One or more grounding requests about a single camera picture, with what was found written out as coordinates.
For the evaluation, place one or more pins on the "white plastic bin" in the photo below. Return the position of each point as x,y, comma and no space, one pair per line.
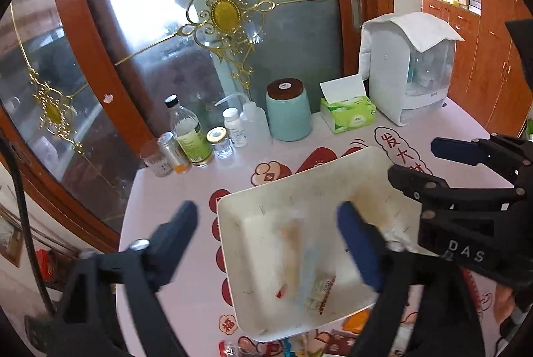
258,240

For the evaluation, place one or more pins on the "small white pill bottle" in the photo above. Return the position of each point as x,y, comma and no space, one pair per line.
235,130

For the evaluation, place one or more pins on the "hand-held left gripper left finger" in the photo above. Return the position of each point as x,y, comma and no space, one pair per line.
179,228

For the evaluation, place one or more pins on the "white folded cloth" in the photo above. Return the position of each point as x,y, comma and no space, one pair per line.
424,30

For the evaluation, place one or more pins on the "clear packet with red print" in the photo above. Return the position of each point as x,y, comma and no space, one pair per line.
322,290

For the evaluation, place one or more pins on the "white countertop appliance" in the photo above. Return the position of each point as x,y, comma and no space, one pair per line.
387,65

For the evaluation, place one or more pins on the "small glass vial gold cap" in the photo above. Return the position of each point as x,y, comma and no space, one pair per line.
220,146

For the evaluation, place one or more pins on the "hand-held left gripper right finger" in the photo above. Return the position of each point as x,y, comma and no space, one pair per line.
358,248

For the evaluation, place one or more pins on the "clear plastic squeeze bottle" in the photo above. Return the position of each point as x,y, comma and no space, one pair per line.
256,123

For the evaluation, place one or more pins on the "glass bottle with green label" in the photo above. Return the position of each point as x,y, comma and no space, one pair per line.
191,140

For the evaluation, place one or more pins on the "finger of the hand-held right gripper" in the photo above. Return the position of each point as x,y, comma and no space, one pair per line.
454,150
416,184

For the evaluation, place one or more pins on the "clear drinking glass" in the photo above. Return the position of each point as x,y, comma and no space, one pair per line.
156,163

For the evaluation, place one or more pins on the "wooden cabinet with shelves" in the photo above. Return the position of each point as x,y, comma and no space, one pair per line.
491,61

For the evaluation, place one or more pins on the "teal canister with brown lid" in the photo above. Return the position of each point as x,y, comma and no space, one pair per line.
289,115

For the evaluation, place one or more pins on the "green tissue box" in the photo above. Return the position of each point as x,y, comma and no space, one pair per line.
349,115

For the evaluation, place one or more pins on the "clear crumpled snack packet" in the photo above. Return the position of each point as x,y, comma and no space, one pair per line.
395,238

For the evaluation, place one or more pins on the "orange snack packet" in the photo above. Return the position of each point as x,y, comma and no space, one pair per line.
358,321

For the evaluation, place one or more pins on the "orange liquid jar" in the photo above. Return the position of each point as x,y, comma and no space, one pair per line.
173,150

